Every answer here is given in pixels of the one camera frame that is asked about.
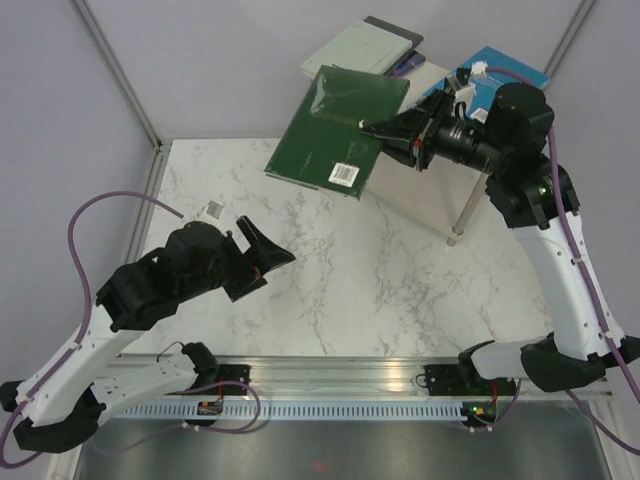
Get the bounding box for white perforated cable duct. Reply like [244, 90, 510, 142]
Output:
[118, 398, 489, 421]

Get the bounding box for black book Moon and Sixpence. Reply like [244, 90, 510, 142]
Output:
[364, 16, 424, 49]

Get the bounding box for purple galaxy cover book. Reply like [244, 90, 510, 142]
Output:
[387, 50, 426, 78]

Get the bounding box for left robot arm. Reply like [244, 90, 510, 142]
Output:
[1, 216, 295, 454]

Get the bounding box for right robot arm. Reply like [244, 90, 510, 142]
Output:
[359, 83, 639, 394]

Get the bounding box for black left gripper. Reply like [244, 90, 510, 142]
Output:
[180, 216, 296, 302]

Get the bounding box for left aluminium frame post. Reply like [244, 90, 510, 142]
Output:
[68, 0, 163, 152]

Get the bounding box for aluminium front rail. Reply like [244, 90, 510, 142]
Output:
[105, 354, 612, 401]

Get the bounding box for white two-tier shelf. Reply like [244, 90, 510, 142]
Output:
[359, 62, 501, 249]

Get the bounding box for dark green book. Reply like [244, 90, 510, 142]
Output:
[264, 65, 410, 199]

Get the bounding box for right aluminium frame post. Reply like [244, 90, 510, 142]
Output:
[543, 0, 600, 77]

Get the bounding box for bright blue book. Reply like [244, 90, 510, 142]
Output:
[455, 46, 551, 123]

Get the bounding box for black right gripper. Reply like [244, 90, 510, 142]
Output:
[363, 87, 512, 175]

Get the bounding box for aluminium frame post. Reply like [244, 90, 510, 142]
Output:
[543, 0, 600, 77]
[68, 0, 163, 152]

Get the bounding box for clear plastic file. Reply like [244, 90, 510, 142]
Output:
[300, 19, 414, 79]

